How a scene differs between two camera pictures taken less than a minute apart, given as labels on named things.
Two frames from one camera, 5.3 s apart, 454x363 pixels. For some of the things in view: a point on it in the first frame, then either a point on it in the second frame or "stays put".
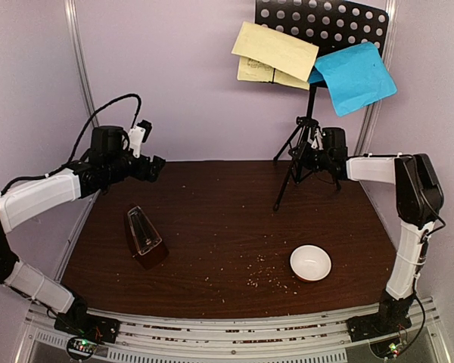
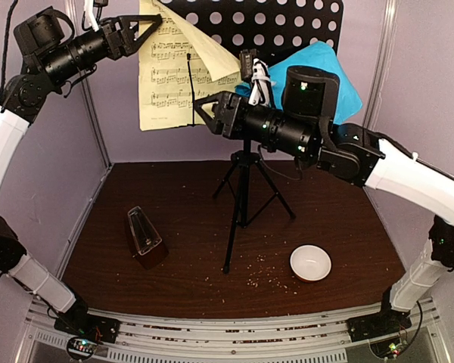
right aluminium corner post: x=370 y=129 stays put
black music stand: x=331 y=26 → x=275 y=31
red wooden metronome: x=146 y=244 stays put
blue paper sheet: x=356 y=77 → x=320 y=55
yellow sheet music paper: x=268 y=57 → x=178 y=67
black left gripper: x=153 y=168 → x=122 y=40
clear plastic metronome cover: x=144 y=235 stays put
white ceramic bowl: x=309 y=262 stays put
